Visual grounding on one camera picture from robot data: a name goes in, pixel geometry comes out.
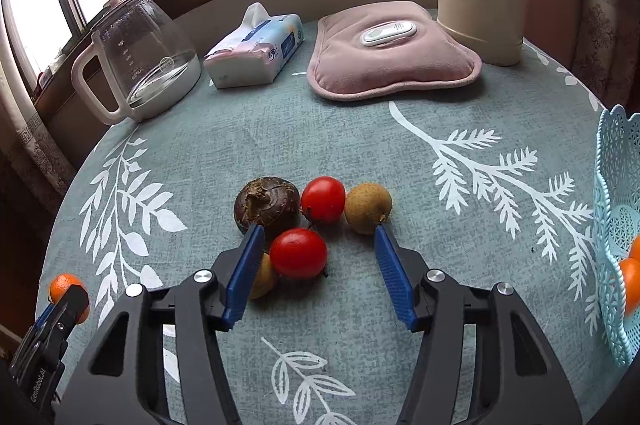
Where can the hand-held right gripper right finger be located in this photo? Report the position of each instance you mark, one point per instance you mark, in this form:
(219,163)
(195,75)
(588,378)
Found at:
(395,275)

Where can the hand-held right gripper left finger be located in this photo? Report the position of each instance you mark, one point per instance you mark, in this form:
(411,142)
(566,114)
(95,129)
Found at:
(242,277)

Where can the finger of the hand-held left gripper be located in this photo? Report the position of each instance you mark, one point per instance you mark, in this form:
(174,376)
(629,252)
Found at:
(72,307)
(46,315)

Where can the tan longan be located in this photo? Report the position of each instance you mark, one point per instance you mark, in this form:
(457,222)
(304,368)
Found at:
(264,277)
(368,208)

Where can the round orange with stem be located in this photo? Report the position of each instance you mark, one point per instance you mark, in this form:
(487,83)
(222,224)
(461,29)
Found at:
(62,286)

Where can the red cherry tomato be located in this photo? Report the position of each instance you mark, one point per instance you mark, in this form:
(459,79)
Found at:
(323,200)
(298,253)

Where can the small brown water chestnut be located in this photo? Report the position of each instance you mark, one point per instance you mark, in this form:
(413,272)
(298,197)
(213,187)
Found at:
(272,200)

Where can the light blue lattice basket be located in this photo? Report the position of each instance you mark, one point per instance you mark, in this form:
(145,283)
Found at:
(612,215)

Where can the small orange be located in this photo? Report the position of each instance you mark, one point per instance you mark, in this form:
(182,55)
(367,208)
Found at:
(636,249)
(631,280)

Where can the grey-green leaf print tablecloth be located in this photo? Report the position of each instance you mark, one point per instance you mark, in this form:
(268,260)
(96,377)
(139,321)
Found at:
(300,140)

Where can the patterned beige curtain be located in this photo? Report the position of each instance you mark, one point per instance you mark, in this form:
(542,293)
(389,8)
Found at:
(30,145)
(600,30)

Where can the pink electric hot water bag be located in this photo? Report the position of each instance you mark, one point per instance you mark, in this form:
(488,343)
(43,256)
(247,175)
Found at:
(400,70)

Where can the soft tissue pack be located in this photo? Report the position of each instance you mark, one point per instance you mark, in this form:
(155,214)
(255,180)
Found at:
(250,60)

